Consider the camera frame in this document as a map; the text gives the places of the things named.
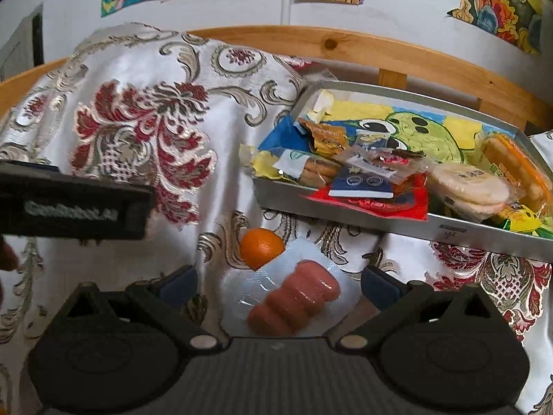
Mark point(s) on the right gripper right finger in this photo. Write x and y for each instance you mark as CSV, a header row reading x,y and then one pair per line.
x,y
400,305

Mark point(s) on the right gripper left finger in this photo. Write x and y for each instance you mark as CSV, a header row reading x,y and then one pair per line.
x,y
161,301

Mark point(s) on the pink sausage pack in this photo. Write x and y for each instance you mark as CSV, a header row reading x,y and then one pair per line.
x,y
299,293

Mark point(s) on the red spicy snack packet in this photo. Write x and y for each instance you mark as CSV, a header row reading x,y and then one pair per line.
x,y
410,201

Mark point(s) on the orange mandarin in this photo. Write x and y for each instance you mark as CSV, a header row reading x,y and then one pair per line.
x,y
259,246

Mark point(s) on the round rice cracker pack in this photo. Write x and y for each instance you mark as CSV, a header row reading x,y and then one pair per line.
x,y
470,192

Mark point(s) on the dark blue calcium bar packet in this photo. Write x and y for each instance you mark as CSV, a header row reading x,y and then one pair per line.
x,y
352,183

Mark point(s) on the clear packet dark dried snack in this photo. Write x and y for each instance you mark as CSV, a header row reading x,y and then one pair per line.
x,y
394,165

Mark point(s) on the yellow green snack packet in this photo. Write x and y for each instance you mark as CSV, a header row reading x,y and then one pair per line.
x,y
519,218

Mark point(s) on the green label biscuit pack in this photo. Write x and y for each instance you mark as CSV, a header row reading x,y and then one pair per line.
x,y
306,169

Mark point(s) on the gold foil snack packet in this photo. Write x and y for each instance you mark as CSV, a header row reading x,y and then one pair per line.
x,y
326,140

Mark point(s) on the orange cake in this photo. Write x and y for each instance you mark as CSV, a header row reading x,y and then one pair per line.
x,y
512,163

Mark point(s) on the floral satin sofa cover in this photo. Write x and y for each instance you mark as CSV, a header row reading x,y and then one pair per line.
x,y
138,104

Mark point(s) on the grey tray with cartoon drawing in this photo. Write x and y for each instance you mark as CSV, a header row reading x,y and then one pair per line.
x,y
441,131

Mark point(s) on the torn flower poster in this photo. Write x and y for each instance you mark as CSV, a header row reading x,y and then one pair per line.
x,y
518,22

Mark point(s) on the wooden sofa frame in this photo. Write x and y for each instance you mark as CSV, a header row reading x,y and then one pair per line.
x,y
396,61

